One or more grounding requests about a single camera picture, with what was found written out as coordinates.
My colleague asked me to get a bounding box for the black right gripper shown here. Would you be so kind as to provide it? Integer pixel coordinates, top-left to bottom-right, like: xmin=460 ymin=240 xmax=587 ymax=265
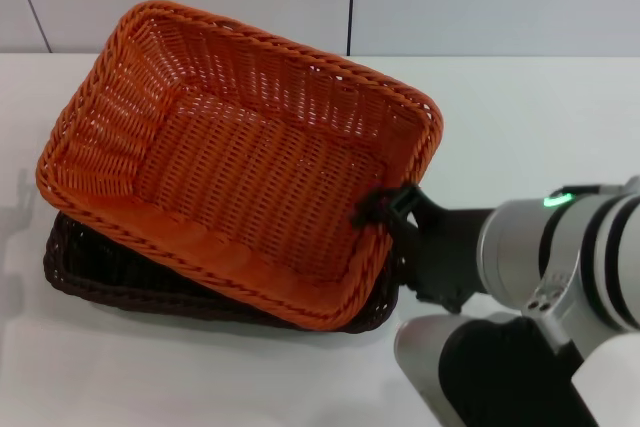
xmin=348 ymin=184 xmax=495 ymax=314

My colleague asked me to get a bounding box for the orange wicker basket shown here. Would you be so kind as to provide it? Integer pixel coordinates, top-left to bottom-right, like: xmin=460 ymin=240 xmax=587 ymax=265
xmin=34 ymin=1 xmax=445 ymax=332

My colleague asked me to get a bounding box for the dark brown wicker basket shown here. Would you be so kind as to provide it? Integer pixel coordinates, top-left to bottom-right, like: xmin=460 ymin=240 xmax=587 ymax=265
xmin=42 ymin=209 xmax=402 ymax=334

